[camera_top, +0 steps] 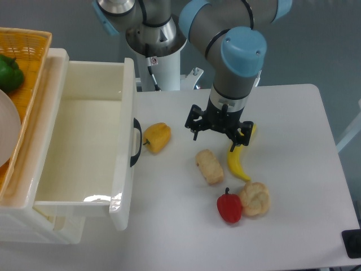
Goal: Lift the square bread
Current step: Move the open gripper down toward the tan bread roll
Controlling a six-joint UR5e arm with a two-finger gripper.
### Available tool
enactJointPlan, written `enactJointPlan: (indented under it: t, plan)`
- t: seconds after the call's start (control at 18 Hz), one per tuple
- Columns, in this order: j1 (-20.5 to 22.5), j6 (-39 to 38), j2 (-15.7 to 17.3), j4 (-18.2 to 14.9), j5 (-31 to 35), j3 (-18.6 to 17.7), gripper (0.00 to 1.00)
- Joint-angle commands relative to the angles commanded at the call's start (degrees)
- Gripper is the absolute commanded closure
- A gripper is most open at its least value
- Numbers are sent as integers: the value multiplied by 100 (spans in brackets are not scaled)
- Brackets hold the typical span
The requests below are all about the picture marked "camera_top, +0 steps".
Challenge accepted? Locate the yellow banana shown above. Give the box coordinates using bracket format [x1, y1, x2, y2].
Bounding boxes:
[227, 123, 258, 182]

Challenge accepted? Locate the white plastic drawer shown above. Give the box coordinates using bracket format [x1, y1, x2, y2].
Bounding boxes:
[34, 58, 142, 230]

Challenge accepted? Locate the round knotted bread roll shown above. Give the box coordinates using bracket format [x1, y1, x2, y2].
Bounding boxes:
[239, 182, 270, 217]

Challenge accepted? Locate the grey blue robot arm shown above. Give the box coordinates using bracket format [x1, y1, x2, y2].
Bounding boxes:
[92, 1, 292, 147]

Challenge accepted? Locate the white round plate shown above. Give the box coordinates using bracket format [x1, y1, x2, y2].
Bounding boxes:
[0, 90, 21, 166]

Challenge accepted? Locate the green bell pepper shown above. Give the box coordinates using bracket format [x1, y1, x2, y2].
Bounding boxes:
[1, 54, 24, 93]

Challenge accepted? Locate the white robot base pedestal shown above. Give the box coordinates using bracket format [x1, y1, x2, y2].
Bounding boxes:
[135, 50, 204, 92]

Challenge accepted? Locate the black cable on pedestal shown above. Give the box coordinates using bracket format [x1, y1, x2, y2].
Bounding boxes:
[144, 43, 162, 92]

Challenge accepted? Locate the black device at table edge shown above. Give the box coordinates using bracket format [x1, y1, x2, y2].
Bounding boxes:
[341, 229, 360, 259]

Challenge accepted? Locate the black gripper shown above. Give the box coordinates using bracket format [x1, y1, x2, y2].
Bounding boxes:
[185, 99, 254, 152]

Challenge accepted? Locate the orange woven basket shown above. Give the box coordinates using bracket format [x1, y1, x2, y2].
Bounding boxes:
[1, 27, 52, 197]

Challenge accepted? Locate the red bell pepper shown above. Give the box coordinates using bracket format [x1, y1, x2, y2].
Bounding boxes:
[217, 187, 242, 224]

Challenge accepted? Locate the square bread loaf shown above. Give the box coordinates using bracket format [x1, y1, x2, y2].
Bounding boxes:
[195, 149, 224, 185]

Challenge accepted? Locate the white plastic drawer cabinet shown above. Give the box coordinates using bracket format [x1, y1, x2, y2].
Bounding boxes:
[1, 49, 85, 244]

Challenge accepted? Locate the yellow bell pepper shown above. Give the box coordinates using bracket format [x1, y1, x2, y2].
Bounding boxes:
[143, 123, 171, 154]

